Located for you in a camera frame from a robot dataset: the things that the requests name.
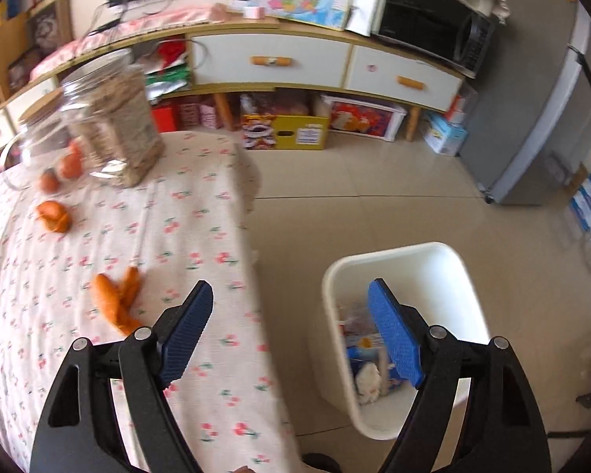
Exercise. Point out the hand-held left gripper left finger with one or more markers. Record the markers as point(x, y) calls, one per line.
point(187, 335)

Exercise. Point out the clear jar of sunflower seeds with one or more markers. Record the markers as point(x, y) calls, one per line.
point(123, 123)

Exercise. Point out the tangerine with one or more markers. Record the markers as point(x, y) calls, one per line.
point(71, 165)
point(49, 181)

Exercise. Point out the white trash bin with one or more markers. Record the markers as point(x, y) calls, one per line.
point(423, 276)

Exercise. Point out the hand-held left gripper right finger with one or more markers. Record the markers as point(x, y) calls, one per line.
point(394, 340)

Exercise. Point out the long low white-drawer cabinet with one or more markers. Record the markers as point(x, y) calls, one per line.
point(236, 64)

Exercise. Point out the blue and white box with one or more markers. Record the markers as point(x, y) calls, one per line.
point(443, 135)

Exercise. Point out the wooden open shelf cabinet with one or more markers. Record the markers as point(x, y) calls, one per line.
point(0, 59)

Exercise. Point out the yellow cardboard box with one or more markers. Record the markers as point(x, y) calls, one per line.
point(295, 133)

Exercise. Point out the red patterned box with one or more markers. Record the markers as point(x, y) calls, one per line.
point(197, 114)

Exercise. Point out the white booklet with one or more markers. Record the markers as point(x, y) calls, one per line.
point(369, 5)

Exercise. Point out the grey refrigerator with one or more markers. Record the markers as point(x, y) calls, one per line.
point(537, 108)

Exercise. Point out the plain red box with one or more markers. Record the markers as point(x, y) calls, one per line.
point(165, 118)

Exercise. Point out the small pink white box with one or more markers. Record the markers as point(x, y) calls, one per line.
point(253, 12)

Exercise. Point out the black microwave oven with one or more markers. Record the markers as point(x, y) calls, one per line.
point(433, 24)

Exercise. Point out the red and green bags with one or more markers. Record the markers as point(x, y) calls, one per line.
point(170, 64)

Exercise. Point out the pink cloth runner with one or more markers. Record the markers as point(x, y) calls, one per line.
point(143, 24)

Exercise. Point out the bag of bread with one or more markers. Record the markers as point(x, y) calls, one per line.
point(276, 103)

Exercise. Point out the clear glass jar with lid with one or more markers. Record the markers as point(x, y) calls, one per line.
point(34, 138)

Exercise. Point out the long orange peel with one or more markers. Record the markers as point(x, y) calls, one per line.
point(111, 300)

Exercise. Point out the dark picture frame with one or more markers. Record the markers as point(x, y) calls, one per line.
point(49, 24)

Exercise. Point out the white storage bin with picture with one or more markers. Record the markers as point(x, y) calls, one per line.
point(364, 118)

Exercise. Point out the white crumpled tissue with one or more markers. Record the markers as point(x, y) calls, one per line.
point(369, 384)

